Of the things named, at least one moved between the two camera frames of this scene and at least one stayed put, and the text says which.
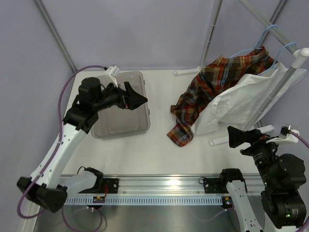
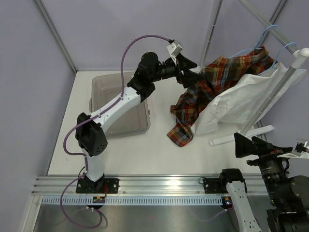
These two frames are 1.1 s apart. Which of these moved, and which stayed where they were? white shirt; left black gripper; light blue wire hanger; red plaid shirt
Moved: left black gripper
Stayed: red plaid shirt; light blue wire hanger; white shirt
